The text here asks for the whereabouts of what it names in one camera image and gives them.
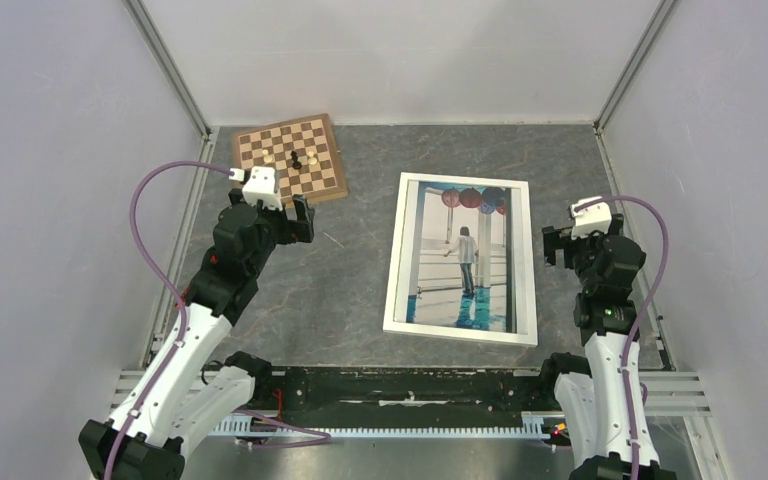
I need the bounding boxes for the wooden chessboard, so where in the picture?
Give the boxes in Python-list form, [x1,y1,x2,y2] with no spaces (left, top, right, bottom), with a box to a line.
[231,113,349,206]

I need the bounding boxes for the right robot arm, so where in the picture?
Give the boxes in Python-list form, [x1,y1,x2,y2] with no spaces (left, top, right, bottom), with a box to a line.
[537,214,677,479]

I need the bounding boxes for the wooden picture frame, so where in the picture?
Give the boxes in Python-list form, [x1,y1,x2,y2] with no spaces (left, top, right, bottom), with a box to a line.
[383,173,538,347]

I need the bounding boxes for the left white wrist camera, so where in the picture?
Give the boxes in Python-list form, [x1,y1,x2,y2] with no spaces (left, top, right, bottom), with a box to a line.
[229,166,284,211]

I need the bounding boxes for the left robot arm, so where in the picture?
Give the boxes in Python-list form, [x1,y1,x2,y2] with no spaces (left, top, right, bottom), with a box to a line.
[78,189,315,479]

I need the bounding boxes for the printed photo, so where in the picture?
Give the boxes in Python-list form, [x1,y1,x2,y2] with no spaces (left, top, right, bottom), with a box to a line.
[406,181,518,334]

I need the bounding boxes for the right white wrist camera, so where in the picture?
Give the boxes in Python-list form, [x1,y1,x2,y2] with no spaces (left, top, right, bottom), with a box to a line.
[569,197,612,240]

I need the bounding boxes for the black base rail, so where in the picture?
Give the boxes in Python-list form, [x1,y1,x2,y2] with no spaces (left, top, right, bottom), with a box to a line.
[251,365,605,415]

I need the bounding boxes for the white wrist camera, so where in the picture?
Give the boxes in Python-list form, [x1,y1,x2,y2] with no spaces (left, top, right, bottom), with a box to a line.
[569,197,612,240]
[229,166,284,211]

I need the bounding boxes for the black chess piece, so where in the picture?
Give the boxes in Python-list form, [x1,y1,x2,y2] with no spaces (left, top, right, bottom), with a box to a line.
[290,150,303,170]

